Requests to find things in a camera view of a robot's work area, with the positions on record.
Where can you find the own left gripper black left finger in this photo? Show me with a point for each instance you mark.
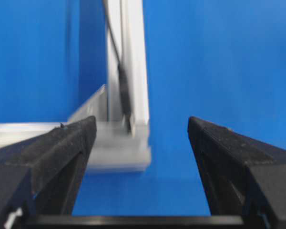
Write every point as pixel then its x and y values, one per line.
pixel 43 174

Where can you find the aluminium extrusion frame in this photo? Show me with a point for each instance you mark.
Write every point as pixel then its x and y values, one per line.
pixel 124 95

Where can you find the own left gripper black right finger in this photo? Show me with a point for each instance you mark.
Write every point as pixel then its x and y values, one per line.
pixel 240 175

